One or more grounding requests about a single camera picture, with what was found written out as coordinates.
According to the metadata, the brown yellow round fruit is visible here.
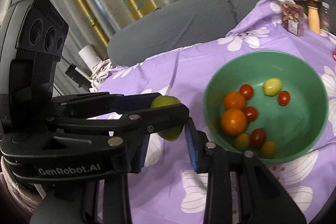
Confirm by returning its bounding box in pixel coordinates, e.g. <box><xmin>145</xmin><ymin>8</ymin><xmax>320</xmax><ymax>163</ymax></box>
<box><xmin>260</xmin><ymin>141</ymin><xmax>277</xmax><ymax>159</ymax></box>

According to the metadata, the small orange mandarin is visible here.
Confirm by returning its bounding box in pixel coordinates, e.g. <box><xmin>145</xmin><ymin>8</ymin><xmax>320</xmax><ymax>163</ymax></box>
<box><xmin>223</xmin><ymin>92</ymin><xmax>245</xmax><ymax>110</ymax></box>

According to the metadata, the person's left forearm sleeve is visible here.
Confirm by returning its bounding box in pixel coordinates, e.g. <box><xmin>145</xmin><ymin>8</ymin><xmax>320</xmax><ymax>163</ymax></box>
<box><xmin>1</xmin><ymin>157</ymin><xmax>42</xmax><ymax>220</ymax></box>

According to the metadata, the purple floral tablecloth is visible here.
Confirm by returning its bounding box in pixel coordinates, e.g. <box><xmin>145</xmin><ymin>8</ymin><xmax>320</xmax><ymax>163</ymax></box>
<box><xmin>102</xmin><ymin>0</ymin><xmax>335</xmax><ymax>223</ymax></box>

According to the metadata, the grey sofa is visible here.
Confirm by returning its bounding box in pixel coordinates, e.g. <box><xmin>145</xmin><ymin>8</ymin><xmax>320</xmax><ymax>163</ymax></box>
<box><xmin>107</xmin><ymin>0</ymin><xmax>260</xmax><ymax>67</ymax></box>

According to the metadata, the green yellow fruit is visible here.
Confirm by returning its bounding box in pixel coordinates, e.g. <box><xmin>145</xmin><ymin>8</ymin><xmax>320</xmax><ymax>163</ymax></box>
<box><xmin>262</xmin><ymin>78</ymin><xmax>282</xmax><ymax>97</ymax></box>

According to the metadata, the white knitted cloth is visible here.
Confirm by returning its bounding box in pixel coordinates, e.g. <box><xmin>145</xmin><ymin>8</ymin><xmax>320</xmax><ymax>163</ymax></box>
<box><xmin>89</xmin><ymin>59</ymin><xmax>113</xmax><ymax>93</ymax></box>

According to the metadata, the large orange mandarin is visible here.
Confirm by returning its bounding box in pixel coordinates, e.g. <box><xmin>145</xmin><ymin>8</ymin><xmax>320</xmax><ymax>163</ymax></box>
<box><xmin>220</xmin><ymin>109</ymin><xmax>248</xmax><ymax>136</ymax></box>

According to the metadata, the green plastic bowl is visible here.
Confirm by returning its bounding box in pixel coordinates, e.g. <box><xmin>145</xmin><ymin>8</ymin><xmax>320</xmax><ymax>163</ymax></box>
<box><xmin>203</xmin><ymin>51</ymin><xmax>329</xmax><ymax>164</ymax></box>

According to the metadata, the white paper roll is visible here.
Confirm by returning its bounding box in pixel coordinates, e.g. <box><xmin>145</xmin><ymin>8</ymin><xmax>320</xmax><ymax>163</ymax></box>
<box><xmin>78</xmin><ymin>44</ymin><xmax>101</xmax><ymax>70</ymax></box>

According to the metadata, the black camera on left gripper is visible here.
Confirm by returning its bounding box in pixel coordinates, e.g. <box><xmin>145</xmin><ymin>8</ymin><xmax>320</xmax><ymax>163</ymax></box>
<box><xmin>7</xmin><ymin>0</ymin><xmax>70</xmax><ymax>119</ymax></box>

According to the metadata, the dried flower packet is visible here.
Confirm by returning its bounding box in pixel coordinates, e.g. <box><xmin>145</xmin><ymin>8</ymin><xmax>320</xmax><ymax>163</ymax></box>
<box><xmin>281</xmin><ymin>1</ymin><xmax>305</xmax><ymax>36</ymax></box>

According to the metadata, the small yellow brown fruit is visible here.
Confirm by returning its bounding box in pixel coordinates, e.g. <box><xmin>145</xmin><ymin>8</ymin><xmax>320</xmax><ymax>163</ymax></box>
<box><xmin>235</xmin><ymin>133</ymin><xmax>250</xmax><ymax>151</ymax></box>

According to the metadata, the beige wooden bottle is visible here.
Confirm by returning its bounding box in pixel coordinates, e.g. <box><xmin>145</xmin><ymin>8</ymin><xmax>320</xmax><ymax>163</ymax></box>
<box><xmin>307</xmin><ymin>2</ymin><xmax>320</xmax><ymax>34</ymax></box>

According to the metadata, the clear plastic bottle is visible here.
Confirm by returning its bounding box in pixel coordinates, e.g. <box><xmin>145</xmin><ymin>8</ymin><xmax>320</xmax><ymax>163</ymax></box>
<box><xmin>320</xmin><ymin>2</ymin><xmax>330</xmax><ymax>32</ymax></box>

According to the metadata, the red cherry tomato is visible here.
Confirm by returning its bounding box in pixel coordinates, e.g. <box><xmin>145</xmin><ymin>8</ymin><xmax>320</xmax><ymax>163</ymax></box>
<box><xmin>277</xmin><ymin>90</ymin><xmax>290</xmax><ymax>106</ymax></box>
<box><xmin>250</xmin><ymin>128</ymin><xmax>266</xmax><ymax>149</ymax></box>
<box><xmin>239</xmin><ymin>84</ymin><xmax>254</xmax><ymax>101</ymax></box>
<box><xmin>243</xmin><ymin>106</ymin><xmax>259</xmax><ymax>123</ymax></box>

